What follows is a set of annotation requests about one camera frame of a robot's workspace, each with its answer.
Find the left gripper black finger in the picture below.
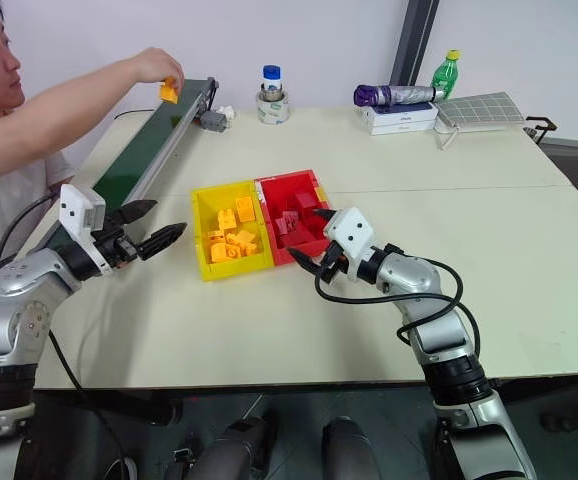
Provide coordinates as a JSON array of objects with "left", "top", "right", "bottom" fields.
[
  {"left": 137, "top": 222, "right": 189, "bottom": 261},
  {"left": 117, "top": 199, "right": 160, "bottom": 226}
]

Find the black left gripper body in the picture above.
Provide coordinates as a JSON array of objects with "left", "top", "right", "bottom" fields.
[{"left": 93, "top": 211, "right": 143, "bottom": 271}]

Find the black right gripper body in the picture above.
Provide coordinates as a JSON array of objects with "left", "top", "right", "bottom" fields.
[{"left": 316, "top": 241, "right": 350, "bottom": 286}]

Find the green conveyor belt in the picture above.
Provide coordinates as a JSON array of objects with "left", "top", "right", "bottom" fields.
[{"left": 16, "top": 76, "right": 220, "bottom": 261}]

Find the person's right hand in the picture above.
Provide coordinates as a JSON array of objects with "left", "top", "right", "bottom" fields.
[{"left": 133, "top": 46, "right": 187, "bottom": 93}]

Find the red plastic building block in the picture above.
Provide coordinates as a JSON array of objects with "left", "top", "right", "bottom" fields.
[
  {"left": 293, "top": 190, "right": 319, "bottom": 212},
  {"left": 281, "top": 221, "right": 331, "bottom": 250},
  {"left": 275, "top": 209, "right": 303, "bottom": 237}
]

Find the red plastic bin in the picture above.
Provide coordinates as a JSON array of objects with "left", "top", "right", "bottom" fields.
[{"left": 253, "top": 169, "right": 333, "bottom": 267}]

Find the yellow plastic bin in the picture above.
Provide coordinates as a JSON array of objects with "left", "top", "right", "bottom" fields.
[{"left": 189, "top": 180, "right": 276, "bottom": 285}]

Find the white tape roll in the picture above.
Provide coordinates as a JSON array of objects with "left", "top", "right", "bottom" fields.
[{"left": 255, "top": 88, "right": 291, "bottom": 127}]

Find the white flat carton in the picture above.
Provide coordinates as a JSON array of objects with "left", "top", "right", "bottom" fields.
[
  {"left": 357, "top": 101, "right": 440, "bottom": 127},
  {"left": 368, "top": 118, "right": 438, "bottom": 137}
]

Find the folded purple grey umbrella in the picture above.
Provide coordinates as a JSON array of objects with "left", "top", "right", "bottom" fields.
[{"left": 353, "top": 83, "right": 446, "bottom": 108}]

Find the white bottle with blue cap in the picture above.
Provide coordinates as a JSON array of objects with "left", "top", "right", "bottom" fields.
[{"left": 260, "top": 64, "right": 283, "bottom": 101}]

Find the green bottle with yellow cap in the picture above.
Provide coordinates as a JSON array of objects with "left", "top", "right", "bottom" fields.
[{"left": 430, "top": 48, "right": 463, "bottom": 101}]

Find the dark rounded shape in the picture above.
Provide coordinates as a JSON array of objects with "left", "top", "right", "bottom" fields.
[
  {"left": 196, "top": 416, "right": 271, "bottom": 480},
  {"left": 320, "top": 415, "right": 371, "bottom": 480}
]

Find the grey grid pattern mat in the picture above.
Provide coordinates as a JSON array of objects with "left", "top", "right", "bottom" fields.
[{"left": 435, "top": 90, "right": 527, "bottom": 133}]

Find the grey pillar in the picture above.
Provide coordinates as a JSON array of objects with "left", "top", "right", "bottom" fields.
[{"left": 388, "top": 0, "right": 441, "bottom": 87}]

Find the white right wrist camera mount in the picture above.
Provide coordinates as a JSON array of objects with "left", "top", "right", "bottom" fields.
[{"left": 322, "top": 206, "right": 378, "bottom": 282}]

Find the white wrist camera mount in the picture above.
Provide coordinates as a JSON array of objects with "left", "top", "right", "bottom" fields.
[
  {"left": 322, "top": 206, "right": 378, "bottom": 282},
  {"left": 59, "top": 183, "right": 114, "bottom": 276}
]

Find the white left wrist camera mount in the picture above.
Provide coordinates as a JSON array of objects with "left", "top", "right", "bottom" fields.
[{"left": 59, "top": 183, "right": 114, "bottom": 276}]

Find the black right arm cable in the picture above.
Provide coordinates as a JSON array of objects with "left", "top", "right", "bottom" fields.
[{"left": 313, "top": 258, "right": 482, "bottom": 362}]

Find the white cord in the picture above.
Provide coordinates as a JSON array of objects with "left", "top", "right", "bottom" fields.
[{"left": 433, "top": 122, "right": 508, "bottom": 152}]

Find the black metal frame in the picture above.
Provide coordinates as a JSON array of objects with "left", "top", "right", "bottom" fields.
[{"left": 522, "top": 115, "right": 559, "bottom": 145}]

